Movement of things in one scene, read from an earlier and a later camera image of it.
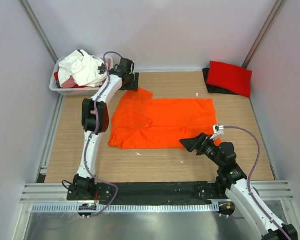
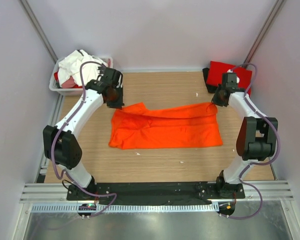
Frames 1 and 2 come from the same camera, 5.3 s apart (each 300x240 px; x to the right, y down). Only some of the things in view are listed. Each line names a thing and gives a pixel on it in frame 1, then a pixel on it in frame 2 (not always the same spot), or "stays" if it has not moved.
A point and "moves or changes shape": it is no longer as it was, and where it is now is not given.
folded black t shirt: (215, 88) stays
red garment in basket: (56, 75) stays
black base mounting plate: (147, 193) stays
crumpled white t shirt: (82, 67) stays
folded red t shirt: (236, 79) stays
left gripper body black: (130, 84) to (116, 101)
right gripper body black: (208, 149) to (217, 98)
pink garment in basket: (69, 83) stays
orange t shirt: (139, 121) moves or changes shape
